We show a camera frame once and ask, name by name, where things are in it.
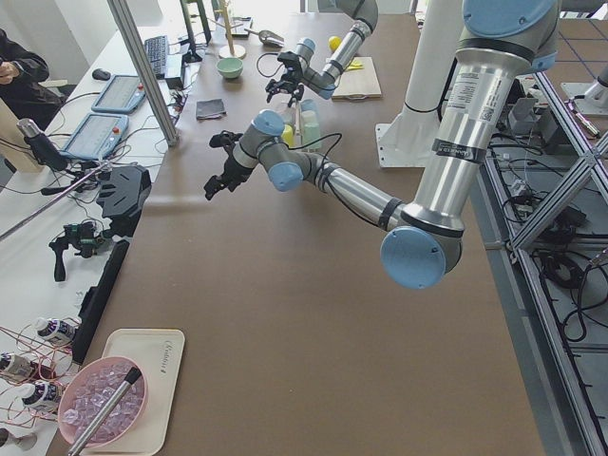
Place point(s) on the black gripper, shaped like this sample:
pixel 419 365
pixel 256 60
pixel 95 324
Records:
pixel 286 82
pixel 232 168

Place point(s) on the mint green cup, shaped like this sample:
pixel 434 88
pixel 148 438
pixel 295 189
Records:
pixel 311 135

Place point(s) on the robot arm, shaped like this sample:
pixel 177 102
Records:
pixel 468 56
pixel 365 16

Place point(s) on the light blue cup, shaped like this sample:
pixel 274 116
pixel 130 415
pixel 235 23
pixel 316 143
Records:
pixel 308 105

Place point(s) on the white cup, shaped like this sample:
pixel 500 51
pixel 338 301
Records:
pixel 309 117

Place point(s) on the yellow cup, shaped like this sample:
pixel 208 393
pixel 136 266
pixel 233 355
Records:
pixel 288 135

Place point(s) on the metal scoop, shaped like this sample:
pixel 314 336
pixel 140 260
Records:
pixel 268 38

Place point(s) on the green bowl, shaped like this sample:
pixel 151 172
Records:
pixel 229 68

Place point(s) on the wooden mug tree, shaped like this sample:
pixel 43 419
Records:
pixel 231 49

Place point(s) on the yellow lemon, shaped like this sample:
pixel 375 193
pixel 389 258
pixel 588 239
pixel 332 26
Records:
pixel 334 42

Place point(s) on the grey folded cloth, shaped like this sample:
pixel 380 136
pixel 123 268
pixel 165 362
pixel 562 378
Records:
pixel 209 109

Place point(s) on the yellow plastic knife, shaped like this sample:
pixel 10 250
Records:
pixel 355 66

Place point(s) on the wooden cutting board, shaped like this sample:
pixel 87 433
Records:
pixel 358 83

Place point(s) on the black monitor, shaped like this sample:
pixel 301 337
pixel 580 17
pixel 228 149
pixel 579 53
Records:
pixel 197 31

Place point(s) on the teach pendant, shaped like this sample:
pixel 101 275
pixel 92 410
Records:
pixel 96 137
pixel 122 95

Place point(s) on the black keyboard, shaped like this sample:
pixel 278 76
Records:
pixel 157 49

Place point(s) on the computer mouse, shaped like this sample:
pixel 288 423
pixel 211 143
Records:
pixel 100 74

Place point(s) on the black thermos bottle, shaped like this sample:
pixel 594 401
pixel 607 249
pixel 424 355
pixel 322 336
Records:
pixel 43 149

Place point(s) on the cream tray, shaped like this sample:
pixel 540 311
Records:
pixel 157 352

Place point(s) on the person in black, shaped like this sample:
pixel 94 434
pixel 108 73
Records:
pixel 22 73

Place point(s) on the pink bowl with ice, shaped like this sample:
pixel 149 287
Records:
pixel 90 390

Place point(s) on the white wire cup holder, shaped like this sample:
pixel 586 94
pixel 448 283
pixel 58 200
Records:
pixel 292 116

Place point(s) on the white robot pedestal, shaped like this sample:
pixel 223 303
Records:
pixel 407 140

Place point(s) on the aluminium frame post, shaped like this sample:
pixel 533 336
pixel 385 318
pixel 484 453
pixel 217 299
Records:
pixel 128 29

